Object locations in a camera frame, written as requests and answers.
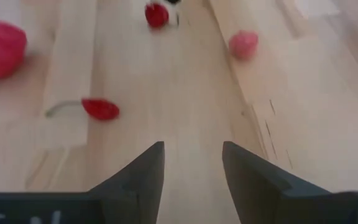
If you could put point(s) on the pink crinkled toy produce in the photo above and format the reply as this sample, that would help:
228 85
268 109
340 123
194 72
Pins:
243 45

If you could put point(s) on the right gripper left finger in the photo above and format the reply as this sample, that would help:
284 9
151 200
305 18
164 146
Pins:
141 186

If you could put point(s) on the red toy strawberry green leaves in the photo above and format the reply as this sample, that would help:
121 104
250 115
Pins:
156 15

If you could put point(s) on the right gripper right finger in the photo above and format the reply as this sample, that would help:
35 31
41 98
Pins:
259 193

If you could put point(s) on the small red chili toy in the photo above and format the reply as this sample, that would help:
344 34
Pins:
101 109

